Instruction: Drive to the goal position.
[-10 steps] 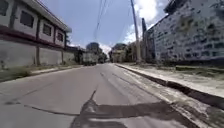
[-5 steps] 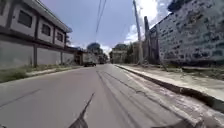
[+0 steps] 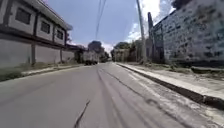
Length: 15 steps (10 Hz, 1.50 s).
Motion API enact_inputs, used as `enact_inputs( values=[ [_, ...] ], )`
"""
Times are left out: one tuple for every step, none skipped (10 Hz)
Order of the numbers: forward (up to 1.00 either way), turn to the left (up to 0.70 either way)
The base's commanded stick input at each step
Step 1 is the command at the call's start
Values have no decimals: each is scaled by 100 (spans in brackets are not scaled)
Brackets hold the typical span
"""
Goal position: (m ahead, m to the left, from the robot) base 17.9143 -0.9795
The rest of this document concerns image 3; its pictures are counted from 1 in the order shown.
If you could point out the stained grey stone wall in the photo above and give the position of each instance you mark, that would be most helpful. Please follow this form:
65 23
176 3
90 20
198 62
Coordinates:
193 33

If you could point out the raised concrete pavement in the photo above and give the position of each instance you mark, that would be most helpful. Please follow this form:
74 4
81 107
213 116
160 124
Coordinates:
186 81

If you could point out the grass verge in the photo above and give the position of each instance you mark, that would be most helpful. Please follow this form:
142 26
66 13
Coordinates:
10 72

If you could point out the tree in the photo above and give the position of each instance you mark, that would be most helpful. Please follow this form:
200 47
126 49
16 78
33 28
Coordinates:
96 46

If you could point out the grey asphalt road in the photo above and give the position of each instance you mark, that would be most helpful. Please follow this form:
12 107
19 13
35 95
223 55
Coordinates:
66 96

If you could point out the vehicle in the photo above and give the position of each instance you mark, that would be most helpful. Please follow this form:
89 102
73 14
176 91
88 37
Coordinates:
90 57

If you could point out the low concrete pavement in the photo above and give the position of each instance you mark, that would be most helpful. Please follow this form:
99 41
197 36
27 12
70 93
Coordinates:
46 69

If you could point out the trees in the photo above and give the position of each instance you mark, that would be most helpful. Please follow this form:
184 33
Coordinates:
125 50

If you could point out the grey utility pole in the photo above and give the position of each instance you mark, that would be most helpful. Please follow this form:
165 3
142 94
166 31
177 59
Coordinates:
141 30

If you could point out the grey two-storey building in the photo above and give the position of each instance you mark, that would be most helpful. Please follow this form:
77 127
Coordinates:
26 36

